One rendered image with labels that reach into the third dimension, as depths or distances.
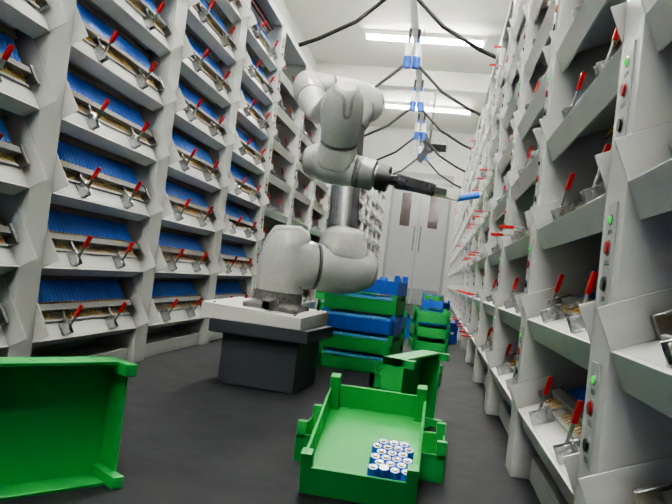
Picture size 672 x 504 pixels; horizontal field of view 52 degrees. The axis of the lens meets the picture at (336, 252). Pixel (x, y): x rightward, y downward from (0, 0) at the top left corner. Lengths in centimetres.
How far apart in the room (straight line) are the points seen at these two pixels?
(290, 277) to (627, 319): 148
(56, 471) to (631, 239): 92
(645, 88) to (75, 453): 99
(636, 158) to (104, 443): 92
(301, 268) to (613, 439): 148
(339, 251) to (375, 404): 85
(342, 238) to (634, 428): 153
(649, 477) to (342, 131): 125
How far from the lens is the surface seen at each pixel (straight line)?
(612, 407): 84
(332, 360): 280
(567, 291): 153
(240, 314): 213
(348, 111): 183
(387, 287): 273
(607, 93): 108
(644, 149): 85
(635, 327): 83
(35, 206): 182
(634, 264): 83
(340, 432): 141
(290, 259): 216
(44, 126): 183
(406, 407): 147
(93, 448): 126
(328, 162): 189
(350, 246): 223
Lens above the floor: 39
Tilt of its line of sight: 2 degrees up
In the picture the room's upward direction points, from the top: 7 degrees clockwise
